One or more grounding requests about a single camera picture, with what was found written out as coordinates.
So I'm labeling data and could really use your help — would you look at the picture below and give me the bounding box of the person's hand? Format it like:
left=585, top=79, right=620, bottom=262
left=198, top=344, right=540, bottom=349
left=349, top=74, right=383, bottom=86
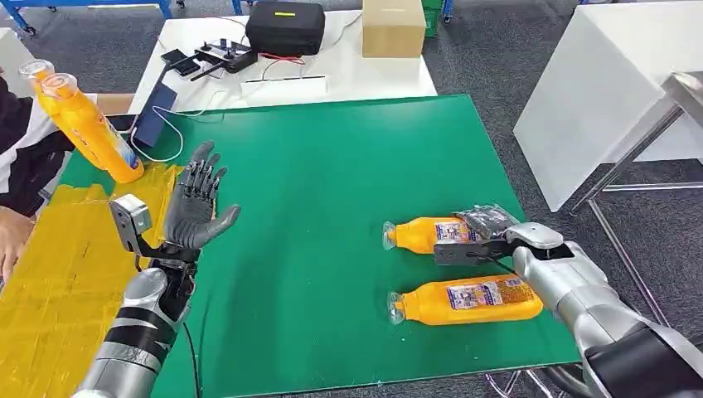
left=0, top=206, right=36, bottom=282

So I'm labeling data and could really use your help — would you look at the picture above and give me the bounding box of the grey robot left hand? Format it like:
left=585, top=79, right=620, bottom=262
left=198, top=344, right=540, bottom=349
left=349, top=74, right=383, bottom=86
left=163, top=141, right=241, bottom=253

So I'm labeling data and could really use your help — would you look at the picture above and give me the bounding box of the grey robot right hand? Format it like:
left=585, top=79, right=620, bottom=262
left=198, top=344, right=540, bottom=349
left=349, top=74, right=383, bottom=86
left=453, top=204, right=521, bottom=243

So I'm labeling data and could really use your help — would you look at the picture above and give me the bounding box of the orange drink bottle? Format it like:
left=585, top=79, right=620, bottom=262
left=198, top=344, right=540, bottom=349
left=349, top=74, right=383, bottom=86
left=36, top=72, right=146, bottom=185
left=386, top=274, right=545, bottom=328
left=381, top=216, right=482, bottom=256
left=19, top=59, right=60, bottom=111

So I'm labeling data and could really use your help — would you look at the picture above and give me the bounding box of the person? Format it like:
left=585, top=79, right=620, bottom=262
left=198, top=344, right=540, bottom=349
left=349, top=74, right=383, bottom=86
left=0, top=68, right=75, bottom=282

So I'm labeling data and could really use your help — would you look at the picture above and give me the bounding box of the dark blue tablet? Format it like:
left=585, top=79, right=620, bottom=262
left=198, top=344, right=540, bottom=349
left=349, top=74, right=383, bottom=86
left=133, top=83, right=179, bottom=148

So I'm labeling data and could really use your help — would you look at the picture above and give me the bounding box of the green mat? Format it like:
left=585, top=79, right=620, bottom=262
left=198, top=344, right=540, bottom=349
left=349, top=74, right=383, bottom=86
left=57, top=94, right=582, bottom=398

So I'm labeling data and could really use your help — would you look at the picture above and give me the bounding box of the black phone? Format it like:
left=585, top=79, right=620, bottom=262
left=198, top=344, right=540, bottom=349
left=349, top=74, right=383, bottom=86
left=160, top=48, right=201, bottom=77

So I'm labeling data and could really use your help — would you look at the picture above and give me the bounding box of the large white table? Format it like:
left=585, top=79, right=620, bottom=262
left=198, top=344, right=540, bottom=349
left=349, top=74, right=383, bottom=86
left=511, top=0, right=703, bottom=214

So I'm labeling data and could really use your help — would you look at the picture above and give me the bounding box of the black remote controller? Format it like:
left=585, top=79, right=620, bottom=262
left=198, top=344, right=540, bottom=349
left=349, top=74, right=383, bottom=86
left=190, top=38, right=259, bottom=83

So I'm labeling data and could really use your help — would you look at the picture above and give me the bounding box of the small white table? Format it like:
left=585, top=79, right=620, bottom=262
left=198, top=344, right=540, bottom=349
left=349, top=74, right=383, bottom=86
left=0, top=27, right=37, bottom=100

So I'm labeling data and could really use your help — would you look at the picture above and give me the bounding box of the green crate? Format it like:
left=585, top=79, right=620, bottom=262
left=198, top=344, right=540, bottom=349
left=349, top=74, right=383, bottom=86
left=420, top=0, right=445, bottom=38

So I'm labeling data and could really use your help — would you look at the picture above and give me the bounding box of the brown cardboard box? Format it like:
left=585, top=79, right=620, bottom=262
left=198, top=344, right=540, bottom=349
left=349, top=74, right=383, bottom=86
left=361, top=0, right=427, bottom=60

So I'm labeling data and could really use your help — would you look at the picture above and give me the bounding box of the black carrying case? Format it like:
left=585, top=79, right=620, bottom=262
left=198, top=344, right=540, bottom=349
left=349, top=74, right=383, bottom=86
left=245, top=1, right=326, bottom=57

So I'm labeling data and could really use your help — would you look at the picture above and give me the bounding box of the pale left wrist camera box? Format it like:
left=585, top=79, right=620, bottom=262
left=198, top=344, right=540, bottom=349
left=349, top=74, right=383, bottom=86
left=109, top=193, right=154, bottom=257

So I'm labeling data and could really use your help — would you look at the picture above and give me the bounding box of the white cable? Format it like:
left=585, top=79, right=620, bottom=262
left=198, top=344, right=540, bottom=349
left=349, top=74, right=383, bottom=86
left=129, top=104, right=226, bottom=164

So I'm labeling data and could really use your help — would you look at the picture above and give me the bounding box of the red cable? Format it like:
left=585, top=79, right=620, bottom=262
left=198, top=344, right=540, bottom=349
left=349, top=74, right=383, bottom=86
left=258, top=51, right=307, bottom=81

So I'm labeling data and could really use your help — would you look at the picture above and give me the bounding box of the blue metal frame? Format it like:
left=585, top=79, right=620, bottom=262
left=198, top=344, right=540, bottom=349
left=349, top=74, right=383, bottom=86
left=0, top=0, right=172, bottom=36

